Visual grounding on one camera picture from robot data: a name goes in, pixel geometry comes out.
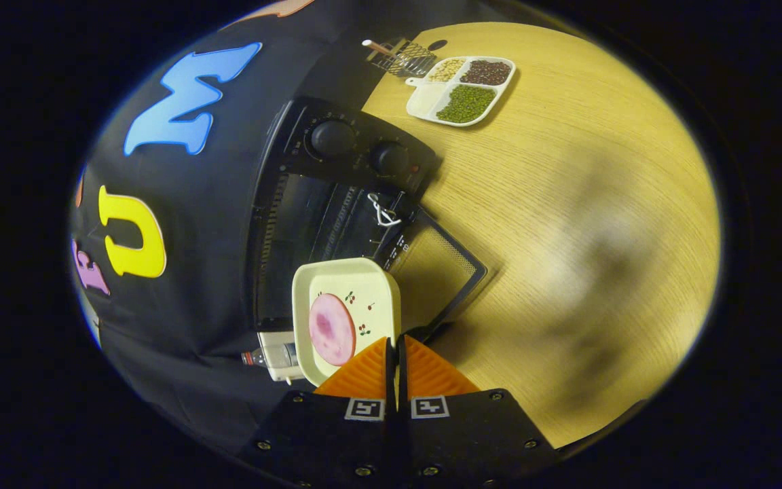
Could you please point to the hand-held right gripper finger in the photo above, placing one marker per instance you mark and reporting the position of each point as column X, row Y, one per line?
column 390, row 380
column 403, row 380

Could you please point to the pink ham slice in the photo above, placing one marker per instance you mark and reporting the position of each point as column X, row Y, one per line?
column 331, row 329

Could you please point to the cream square plate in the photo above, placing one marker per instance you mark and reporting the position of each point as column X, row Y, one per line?
column 364, row 285

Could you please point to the black electric oven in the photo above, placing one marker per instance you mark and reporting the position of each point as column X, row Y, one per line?
column 309, row 217

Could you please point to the white kitchen appliance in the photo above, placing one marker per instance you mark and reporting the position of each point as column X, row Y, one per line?
column 282, row 370

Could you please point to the clear plastic water bottle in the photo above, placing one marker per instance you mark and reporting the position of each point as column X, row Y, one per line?
column 275, row 354

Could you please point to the white divided bean tray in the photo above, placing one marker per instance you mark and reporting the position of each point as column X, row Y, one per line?
column 466, row 102

